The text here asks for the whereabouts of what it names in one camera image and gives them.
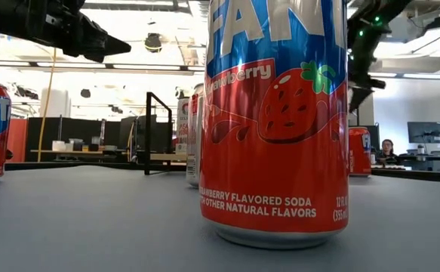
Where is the wooden shelf with black frame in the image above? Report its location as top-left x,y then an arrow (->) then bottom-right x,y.
144,91 -> 202,177

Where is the black partition panel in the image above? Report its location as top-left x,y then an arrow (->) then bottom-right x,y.
25,116 -> 175,163

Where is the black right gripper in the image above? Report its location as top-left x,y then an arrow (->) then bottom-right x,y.
346,26 -> 387,114

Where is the black table edge rail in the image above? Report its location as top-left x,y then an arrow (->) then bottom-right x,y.
4,161 -> 440,184

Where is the yellow cable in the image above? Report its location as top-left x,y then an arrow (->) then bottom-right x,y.
37,47 -> 57,163

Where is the black computer monitor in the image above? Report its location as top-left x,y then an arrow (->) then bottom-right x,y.
370,124 -> 381,152

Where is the orange partition panel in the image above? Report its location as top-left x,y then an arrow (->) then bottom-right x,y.
5,118 -> 29,163

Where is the dark grey desk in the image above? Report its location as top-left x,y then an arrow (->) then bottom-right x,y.
395,150 -> 440,174

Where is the wooden desk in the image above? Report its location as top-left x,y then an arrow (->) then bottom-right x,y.
29,149 -> 130,156

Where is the dark wall monitor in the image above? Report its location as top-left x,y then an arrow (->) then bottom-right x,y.
407,121 -> 440,144

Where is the white cylindrical column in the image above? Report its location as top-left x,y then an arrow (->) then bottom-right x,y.
39,87 -> 72,119

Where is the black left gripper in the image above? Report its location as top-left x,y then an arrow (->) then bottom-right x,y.
0,0 -> 132,63

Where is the person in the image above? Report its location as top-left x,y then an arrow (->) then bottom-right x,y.
376,138 -> 402,165

